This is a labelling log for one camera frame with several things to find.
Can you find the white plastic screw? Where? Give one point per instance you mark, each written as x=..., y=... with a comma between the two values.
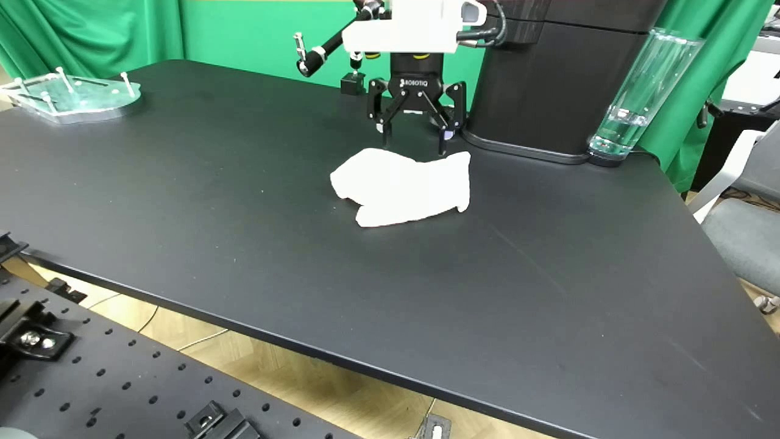
x=62, y=76
x=45, y=102
x=127, y=81

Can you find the small black clamp block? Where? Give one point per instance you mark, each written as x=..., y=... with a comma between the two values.
x=222, y=422

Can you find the clear plastic cup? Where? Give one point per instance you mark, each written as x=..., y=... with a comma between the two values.
x=643, y=88

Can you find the clear acrylic plate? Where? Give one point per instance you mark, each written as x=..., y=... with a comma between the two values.
x=77, y=96

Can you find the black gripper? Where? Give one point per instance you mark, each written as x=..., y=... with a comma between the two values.
x=416, y=87

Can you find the black bracket with silver screw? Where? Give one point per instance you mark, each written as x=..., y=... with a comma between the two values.
x=33, y=338

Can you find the black perforated breadboard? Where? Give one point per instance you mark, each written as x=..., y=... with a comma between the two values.
x=123, y=382

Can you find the white desk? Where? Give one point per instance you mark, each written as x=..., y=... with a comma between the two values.
x=756, y=76

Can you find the green curtain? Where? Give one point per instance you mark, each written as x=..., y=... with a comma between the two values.
x=82, y=32
x=722, y=40

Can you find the metal floor outlet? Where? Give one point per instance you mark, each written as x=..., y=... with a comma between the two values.
x=434, y=427

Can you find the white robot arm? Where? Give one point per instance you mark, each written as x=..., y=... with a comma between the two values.
x=405, y=27

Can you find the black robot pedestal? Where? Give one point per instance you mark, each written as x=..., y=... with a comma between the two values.
x=538, y=88

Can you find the white cloth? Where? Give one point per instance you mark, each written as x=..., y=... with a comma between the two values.
x=405, y=187

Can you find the gray office chair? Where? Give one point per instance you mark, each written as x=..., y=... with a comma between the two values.
x=744, y=235

